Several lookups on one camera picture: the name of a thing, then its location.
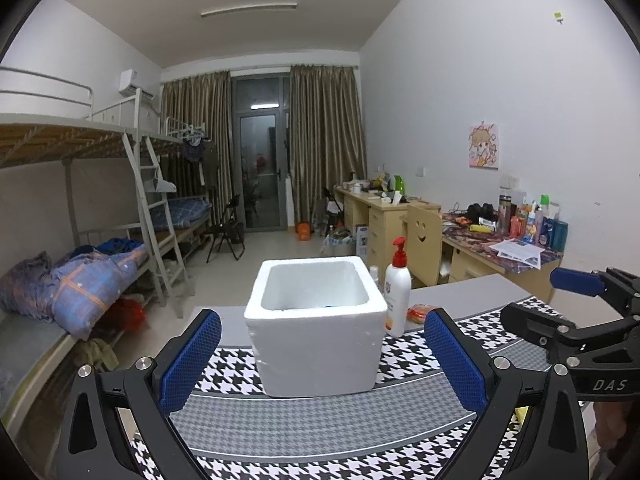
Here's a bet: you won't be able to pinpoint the white red pump lotion bottle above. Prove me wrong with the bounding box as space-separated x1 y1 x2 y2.
384 236 412 338

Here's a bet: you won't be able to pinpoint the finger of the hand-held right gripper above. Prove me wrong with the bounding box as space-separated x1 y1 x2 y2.
501 301 577 357
549 266 640 312

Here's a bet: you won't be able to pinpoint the hanging dark clothes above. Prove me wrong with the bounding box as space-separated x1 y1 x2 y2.
181 135 221 186

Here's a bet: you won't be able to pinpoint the blue plaid quilt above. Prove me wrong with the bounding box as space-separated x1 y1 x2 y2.
0 242 151 341

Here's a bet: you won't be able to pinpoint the white air conditioner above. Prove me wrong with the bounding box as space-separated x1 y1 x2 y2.
119 69 156 98

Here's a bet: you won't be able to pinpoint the glass balcony door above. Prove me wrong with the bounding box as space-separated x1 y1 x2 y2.
231 74 293 233

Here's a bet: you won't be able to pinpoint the white hanging bag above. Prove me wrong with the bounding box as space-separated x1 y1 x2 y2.
150 170 177 193

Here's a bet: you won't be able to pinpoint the wooden desk with printed mat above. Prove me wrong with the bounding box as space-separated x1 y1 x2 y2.
440 212 565 301

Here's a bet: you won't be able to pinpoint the black folding chair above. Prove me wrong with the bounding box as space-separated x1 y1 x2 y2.
206 194 247 263

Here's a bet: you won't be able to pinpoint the blue plaid mattress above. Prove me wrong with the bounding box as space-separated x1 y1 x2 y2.
167 197 213 226

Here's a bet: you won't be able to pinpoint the person's right hand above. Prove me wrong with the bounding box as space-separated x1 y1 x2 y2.
592 402 637 466

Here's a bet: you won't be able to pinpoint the white foam box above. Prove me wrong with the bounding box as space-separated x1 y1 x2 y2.
244 256 389 398

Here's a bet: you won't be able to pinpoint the red bag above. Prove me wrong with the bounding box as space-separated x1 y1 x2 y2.
107 297 146 333

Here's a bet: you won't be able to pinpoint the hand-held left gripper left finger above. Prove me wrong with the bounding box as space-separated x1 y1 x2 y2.
57 308 223 480

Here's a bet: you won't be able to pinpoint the white bed ladder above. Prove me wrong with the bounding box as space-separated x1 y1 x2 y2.
122 132 191 318

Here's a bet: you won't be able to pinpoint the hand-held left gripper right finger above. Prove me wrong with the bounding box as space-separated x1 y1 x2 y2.
423 307 591 480

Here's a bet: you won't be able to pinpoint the ceiling light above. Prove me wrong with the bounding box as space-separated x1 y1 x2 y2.
201 2 297 17

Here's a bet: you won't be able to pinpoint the houndstooth table mat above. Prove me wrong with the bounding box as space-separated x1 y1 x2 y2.
117 296 601 480

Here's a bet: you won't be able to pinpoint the metal bunk bed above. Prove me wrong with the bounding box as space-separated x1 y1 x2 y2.
0 66 211 441
160 116 217 242

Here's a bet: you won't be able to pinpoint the olive cloth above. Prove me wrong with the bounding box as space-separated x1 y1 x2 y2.
75 337 121 371

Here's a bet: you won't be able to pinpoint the brown curtain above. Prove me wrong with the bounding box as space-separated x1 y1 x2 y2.
290 64 368 233
160 71 236 233

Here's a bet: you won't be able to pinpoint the row of toiletry bottles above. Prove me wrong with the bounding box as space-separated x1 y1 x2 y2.
497 192 570 251

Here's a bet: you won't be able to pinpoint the printed paper sheets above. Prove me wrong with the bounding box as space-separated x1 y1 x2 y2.
487 238 546 267

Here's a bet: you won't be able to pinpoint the wooden smiley chair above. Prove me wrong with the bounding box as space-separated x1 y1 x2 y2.
400 203 443 288

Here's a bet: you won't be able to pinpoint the grey bucket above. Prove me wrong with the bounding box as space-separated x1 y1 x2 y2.
322 230 357 256

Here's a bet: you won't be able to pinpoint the black headphones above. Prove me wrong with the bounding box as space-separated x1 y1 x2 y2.
466 202 498 225

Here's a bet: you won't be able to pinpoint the cartoon wall poster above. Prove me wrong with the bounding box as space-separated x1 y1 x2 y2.
468 122 501 169

